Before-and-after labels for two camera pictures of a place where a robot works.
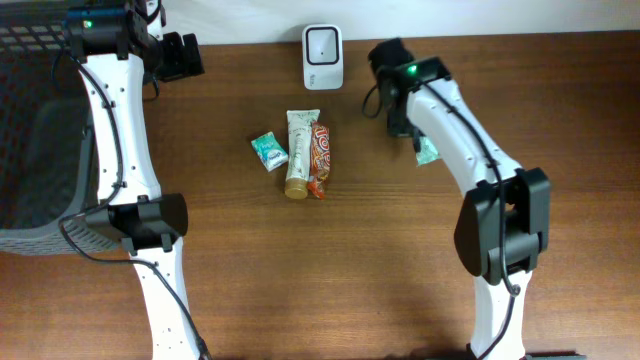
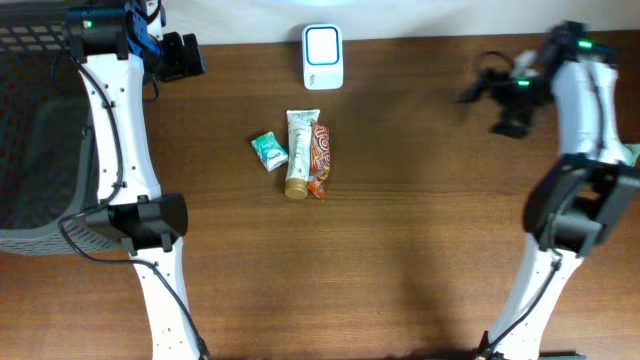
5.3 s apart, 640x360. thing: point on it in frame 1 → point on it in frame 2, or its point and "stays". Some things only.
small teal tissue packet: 270,151 stays
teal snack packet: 427,152 → 631,153
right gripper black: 400,128 → 498,92
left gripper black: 185,61 stays
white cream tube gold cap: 299,141 stays
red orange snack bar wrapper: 320,160 stays
